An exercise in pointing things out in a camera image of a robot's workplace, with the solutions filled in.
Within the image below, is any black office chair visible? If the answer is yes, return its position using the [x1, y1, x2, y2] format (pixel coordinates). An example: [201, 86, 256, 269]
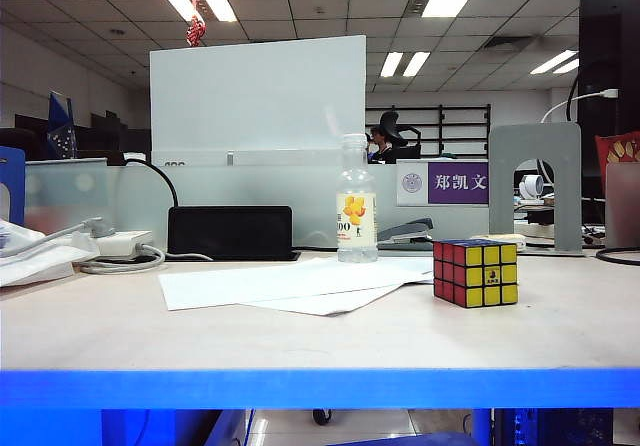
[378, 110, 423, 160]

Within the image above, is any frosted desk partition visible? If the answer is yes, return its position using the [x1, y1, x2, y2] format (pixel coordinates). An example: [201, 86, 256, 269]
[24, 158, 491, 250]

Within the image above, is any multicoloured Rubik's cube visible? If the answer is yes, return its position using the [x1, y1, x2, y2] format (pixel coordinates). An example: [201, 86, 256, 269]
[432, 238, 519, 310]

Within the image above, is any white plastic bag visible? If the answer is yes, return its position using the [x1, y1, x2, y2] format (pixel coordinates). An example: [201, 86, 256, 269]
[0, 218, 101, 288]

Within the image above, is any tall black cabinet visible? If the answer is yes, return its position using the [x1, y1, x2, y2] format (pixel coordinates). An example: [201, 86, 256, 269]
[578, 0, 640, 202]

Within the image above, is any frosted plastic panel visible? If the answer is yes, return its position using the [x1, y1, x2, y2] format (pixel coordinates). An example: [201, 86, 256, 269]
[604, 161, 640, 248]

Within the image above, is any white USB cable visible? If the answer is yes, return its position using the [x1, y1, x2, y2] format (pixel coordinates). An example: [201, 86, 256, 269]
[539, 88, 620, 125]

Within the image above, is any blue flag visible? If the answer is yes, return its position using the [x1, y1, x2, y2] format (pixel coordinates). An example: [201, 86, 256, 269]
[46, 91, 79, 160]

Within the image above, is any red gold patterned cushion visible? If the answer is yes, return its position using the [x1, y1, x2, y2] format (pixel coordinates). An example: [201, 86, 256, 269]
[594, 130, 640, 177]

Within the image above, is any clear bottle yellow label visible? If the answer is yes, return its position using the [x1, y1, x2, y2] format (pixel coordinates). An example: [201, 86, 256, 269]
[335, 133, 379, 264]

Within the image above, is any looped gray cable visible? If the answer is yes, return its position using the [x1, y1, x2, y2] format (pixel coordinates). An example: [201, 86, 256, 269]
[74, 243, 216, 275]

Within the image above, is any gray plug cable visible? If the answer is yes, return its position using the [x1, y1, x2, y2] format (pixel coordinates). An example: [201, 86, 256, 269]
[0, 216, 117, 258]

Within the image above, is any black power cable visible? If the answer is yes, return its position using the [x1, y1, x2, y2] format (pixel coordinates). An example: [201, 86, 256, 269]
[107, 151, 180, 208]

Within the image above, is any white board panel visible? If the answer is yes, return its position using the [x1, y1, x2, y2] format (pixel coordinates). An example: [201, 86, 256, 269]
[149, 34, 368, 167]

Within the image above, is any black rectangular box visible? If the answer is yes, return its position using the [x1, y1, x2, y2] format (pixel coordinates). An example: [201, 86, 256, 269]
[166, 205, 303, 262]

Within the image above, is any purple white name plate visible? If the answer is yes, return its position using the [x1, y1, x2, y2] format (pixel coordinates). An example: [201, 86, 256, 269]
[396, 160, 490, 206]

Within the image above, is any large white paper sheet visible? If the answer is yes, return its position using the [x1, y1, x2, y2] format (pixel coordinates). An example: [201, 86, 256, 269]
[158, 256, 435, 312]

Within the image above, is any small white box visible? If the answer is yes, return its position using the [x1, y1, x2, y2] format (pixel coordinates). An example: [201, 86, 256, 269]
[469, 233, 527, 253]

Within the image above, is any small white fan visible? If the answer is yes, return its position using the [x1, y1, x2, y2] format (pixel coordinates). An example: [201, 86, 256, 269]
[517, 173, 545, 201]

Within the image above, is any gray metal bookend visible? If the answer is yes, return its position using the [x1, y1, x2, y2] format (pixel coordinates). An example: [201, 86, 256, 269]
[487, 122, 585, 257]

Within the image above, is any black shelf rack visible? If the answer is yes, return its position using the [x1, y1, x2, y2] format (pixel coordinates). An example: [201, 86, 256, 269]
[365, 104, 492, 157]

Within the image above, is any blue bookend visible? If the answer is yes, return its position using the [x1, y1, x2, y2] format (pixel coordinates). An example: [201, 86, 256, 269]
[0, 145, 27, 227]

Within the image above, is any gray stapler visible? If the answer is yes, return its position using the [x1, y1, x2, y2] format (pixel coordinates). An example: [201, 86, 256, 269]
[375, 217, 435, 251]

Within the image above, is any red hanging ornament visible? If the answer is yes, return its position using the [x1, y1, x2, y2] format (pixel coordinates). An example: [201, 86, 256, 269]
[185, 0, 208, 48]

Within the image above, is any thick black cable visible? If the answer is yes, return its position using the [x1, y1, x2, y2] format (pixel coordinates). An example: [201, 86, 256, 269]
[594, 245, 640, 267]

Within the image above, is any white power adapter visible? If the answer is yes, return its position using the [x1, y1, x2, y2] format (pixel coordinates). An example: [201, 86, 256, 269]
[94, 229, 154, 258]

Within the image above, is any seated person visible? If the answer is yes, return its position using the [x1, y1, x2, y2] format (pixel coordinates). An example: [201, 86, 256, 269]
[364, 126, 399, 165]

